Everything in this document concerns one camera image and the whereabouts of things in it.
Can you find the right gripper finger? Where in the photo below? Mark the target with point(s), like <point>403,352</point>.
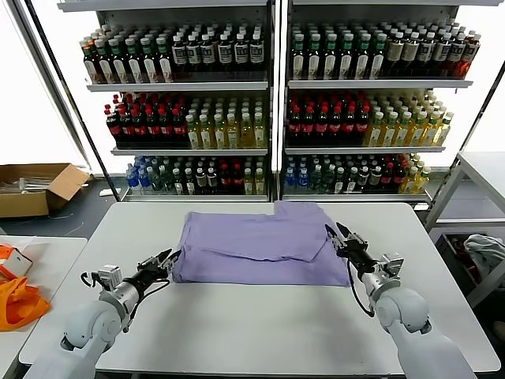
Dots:
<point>334,238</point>
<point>352,237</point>

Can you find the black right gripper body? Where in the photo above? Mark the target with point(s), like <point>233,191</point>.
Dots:
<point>357,258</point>

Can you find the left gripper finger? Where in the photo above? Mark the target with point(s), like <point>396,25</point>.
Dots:
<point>171,262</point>
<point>158,259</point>

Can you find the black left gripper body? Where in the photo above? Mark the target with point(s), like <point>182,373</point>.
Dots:
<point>144,278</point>

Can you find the plain purple t-shirt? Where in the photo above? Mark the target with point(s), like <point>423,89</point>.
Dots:
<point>256,252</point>

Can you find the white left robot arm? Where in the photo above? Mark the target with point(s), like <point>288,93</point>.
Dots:
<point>87,323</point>

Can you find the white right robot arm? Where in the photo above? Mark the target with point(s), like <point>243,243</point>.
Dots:
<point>406,308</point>

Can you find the small dark drink bottle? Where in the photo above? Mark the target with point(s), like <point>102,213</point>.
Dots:
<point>339,182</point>
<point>190,183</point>
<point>363,181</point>
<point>178,183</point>
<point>212,182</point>
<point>352,182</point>
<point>200,182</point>
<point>375,181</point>

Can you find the green clear bottle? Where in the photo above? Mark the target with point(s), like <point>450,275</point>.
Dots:
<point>167,181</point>
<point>315,178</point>
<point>328,179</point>
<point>156,181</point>

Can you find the blue water bottle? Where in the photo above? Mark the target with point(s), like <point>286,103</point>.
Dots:
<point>132,178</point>
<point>302,178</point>
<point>144,179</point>
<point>290,178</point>

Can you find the red cap cola bottle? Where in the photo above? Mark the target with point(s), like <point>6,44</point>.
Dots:
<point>349,128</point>
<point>139,128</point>
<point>126,128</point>
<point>165,128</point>
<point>362,128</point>
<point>322,128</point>
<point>308,128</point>
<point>179,128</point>
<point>225,181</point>
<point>387,177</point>
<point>294,128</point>
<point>335,128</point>
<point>114,128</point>
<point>398,177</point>
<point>152,128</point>
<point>236,181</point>

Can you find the yellow juice bottle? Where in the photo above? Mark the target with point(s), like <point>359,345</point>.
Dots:
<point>192,134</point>
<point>205,134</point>
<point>422,181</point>
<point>417,132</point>
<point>375,132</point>
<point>444,130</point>
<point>219,134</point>
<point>246,133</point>
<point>259,183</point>
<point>232,133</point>
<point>259,132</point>
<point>409,181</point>
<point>431,132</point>
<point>402,132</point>
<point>388,132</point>
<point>248,183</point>

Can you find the small white floor object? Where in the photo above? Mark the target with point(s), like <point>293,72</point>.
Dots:
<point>105,193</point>

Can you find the white side table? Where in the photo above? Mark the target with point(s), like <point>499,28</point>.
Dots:
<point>59,256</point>

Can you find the black storage crate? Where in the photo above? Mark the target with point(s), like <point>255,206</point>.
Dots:
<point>446,246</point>

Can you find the red patterned item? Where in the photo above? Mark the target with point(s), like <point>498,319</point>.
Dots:
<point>461,250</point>

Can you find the grey white cloth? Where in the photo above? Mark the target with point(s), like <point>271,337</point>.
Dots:
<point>483,248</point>

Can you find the orange fabric bag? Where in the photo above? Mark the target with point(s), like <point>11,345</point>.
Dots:
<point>19,304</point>

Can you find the brown cardboard box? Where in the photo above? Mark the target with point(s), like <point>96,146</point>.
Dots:
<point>23,205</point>

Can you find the clear plastic packs bundle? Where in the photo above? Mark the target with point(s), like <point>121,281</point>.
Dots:
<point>23,185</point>

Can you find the grey metal shelf rack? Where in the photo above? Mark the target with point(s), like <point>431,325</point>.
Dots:
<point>378,84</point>
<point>177,87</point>

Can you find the green cap tea bottle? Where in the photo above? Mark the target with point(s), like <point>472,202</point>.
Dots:
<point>346,59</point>
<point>133,61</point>
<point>118,62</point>
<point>104,63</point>
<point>164,60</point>
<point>298,59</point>
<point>314,59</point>
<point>331,59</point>
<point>149,61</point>
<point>378,59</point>
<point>363,59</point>

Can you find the beige label dark bottle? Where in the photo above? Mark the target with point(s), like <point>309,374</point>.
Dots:
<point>411,55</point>
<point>395,55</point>

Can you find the grey label dark bottle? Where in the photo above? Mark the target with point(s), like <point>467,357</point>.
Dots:
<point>455,55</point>
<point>426,55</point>
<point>441,55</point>

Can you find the white label dark bottle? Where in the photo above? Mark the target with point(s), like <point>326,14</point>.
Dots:
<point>256,53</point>
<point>193,53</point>
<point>207,53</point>
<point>178,53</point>
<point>225,53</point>
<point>241,53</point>

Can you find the reddish tea bottle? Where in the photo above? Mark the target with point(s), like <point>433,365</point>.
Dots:
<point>90,63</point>
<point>469,57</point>

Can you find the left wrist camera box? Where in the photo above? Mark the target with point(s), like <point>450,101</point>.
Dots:
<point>108,275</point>

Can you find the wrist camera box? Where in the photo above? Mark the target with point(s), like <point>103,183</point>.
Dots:
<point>392,263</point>
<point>108,275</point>

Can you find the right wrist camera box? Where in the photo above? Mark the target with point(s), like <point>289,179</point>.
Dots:
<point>392,263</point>

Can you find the grey metal frame table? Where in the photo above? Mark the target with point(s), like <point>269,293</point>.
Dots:
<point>446,189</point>

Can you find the black frame pole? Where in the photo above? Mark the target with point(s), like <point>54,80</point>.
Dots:
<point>481,109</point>
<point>73,98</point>

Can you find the grey frame pole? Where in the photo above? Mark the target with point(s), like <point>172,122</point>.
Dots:
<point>48,79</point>

